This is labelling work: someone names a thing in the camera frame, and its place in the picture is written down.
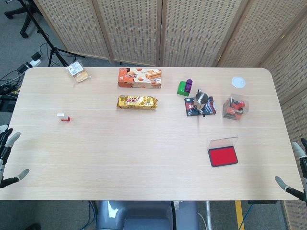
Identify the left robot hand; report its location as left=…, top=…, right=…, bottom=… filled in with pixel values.
left=0, top=128, right=30, bottom=189

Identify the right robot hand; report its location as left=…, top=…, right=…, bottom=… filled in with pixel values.
left=274, top=138, right=307, bottom=199

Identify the small red white stamp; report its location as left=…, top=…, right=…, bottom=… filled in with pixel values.
left=57, top=113, right=72, bottom=123

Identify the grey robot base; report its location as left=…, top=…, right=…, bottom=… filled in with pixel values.
left=95, top=200, right=200, bottom=230

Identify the clear box with red items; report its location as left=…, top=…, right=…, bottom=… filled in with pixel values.
left=222, top=93, right=250, bottom=121

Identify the red ink pad clear lid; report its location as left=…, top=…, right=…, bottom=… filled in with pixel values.
left=207, top=137, right=239, bottom=168

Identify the white power strip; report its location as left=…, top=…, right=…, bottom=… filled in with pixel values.
left=25, top=59, right=42, bottom=69

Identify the white round lid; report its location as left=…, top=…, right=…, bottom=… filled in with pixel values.
left=231, top=76, right=246, bottom=89

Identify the bread in clear wrapper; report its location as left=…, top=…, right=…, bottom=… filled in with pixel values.
left=66, top=59, right=92, bottom=83

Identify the dark patterned cloth coaster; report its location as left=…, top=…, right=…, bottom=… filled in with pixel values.
left=184, top=96, right=217, bottom=117

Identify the black tripod stand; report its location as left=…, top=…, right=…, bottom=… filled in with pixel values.
left=18, top=0, right=85, bottom=68

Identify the stainless steel mug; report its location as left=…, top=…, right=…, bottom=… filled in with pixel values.
left=193, top=88, right=209, bottom=117

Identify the metal table leg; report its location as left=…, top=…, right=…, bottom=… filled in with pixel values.
left=205, top=200, right=213, bottom=230

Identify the black office chair base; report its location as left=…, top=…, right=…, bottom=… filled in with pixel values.
left=4, top=0, right=36, bottom=39

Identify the gold foil snack packet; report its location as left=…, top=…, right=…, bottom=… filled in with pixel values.
left=117, top=95, right=159, bottom=111

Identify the green toy block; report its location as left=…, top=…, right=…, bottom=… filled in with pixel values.
left=177, top=80, right=190, bottom=97

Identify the orange egg roll box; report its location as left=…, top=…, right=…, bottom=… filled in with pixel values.
left=118, top=68, right=162, bottom=89

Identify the wicker folding screen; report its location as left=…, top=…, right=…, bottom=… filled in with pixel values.
left=33, top=0, right=307, bottom=230

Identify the floor cable bundle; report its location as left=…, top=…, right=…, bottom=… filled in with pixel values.
left=0, top=69, right=24, bottom=113

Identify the blue cable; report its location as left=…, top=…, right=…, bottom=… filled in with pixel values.
left=87, top=200, right=99, bottom=230

